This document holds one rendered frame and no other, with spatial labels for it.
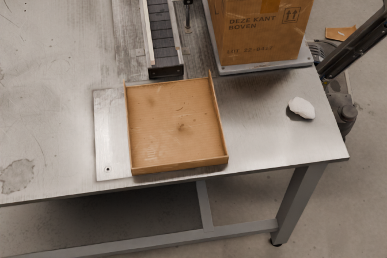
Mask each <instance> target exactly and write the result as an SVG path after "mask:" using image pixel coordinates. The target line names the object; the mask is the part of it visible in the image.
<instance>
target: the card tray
mask: <svg viewBox="0 0 387 258"><path fill-rule="evenodd" d="M123 86H124V100H125V108H126V121H127V134H128V148H129V155H130V169H131V174H132V176H137V175H143V174H151V173H159V172H168V171H173V170H182V169H190V168H199V167H204V166H212V165H221V164H228V160H229V153H228V150H227V146H226V141H225V136H224V132H223V127H222V122H221V117H220V114H219V109H218V104H217V99H216V95H215V90H214V85H213V81H212V78H211V72H210V70H208V77H204V78H194V79H185V80H179V81H169V82H159V83H153V84H144V85H134V86H126V85H125V81H124V79H123Z"/></svg>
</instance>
